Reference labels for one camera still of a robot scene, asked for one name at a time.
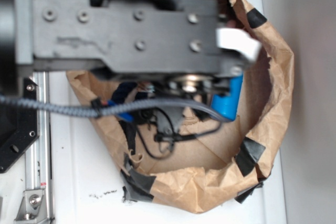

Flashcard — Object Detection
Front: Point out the aluminium extrusion rail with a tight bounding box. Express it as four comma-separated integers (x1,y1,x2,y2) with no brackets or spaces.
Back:
25,71,55,224

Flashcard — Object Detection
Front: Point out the dark blue rope toy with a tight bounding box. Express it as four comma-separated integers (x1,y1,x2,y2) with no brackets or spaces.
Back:
111,82,138,104

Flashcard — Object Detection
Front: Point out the blue plastic bottle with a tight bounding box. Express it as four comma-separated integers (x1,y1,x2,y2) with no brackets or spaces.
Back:
211,74,244,121

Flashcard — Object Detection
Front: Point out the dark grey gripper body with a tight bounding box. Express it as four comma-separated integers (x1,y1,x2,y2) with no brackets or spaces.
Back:
15,0,249,81

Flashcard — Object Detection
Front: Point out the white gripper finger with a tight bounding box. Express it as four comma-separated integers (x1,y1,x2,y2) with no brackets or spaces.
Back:
216,27,261,63

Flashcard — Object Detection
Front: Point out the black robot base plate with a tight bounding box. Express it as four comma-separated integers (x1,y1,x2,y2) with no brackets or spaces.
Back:
0,77,40,174

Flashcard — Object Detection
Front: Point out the grey braided cable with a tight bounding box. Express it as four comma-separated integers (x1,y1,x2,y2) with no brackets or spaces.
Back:
0,95,232,124

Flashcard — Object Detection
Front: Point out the metal corner bracket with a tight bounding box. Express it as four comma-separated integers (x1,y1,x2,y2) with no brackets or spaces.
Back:
13,189,49,224

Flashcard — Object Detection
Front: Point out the thin black cable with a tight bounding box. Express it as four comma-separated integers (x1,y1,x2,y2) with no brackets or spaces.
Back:
136,108,224,159

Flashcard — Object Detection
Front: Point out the brown paper bag bin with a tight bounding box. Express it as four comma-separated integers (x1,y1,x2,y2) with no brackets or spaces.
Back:
65,0,295,215

